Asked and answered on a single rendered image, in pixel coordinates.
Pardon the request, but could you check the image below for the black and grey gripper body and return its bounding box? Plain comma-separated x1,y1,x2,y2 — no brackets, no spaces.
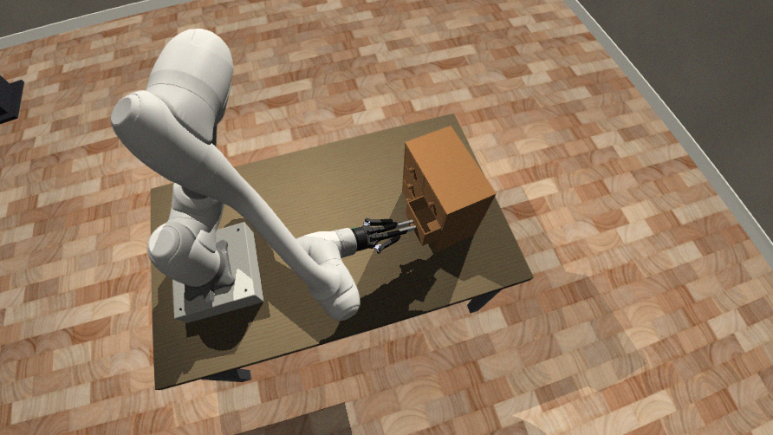
351,225,380,251

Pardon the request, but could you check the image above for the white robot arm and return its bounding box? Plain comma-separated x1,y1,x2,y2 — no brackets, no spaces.
111,29,361,321

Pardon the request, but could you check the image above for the orange-brown wooden chest of drawers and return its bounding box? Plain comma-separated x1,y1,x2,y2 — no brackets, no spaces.
403,126,496,252

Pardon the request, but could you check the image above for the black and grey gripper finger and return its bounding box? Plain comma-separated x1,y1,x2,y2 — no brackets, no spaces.
371,225,416,254
363,218,412,234

